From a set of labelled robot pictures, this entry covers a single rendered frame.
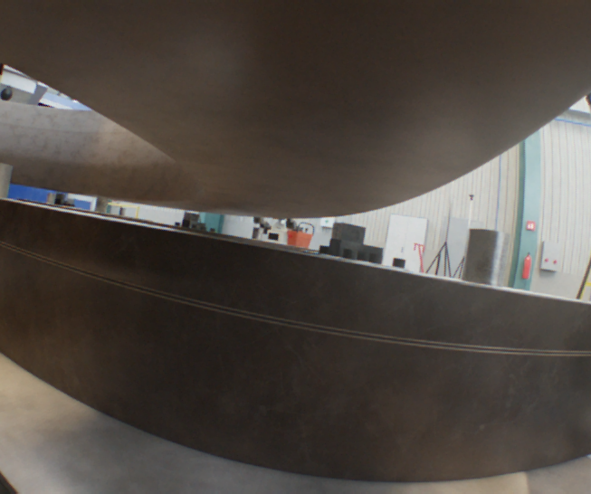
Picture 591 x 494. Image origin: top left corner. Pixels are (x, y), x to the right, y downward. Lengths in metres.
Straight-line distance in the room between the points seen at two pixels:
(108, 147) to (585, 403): 3.60
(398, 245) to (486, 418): 7.64
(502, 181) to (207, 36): 8.84
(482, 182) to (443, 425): 8.50
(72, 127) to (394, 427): 3.75
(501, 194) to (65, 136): 9.08
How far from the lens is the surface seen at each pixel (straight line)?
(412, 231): 8.11
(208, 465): 0.57
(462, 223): 8.56
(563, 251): 9.09
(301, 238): 2.61
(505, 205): 8.82
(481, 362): 0.54
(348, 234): 1.43
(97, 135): 3.54
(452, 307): 0.49
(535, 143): 8.35
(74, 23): 0.30
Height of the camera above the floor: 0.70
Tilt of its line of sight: level
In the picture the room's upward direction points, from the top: 10 degrees clockwise
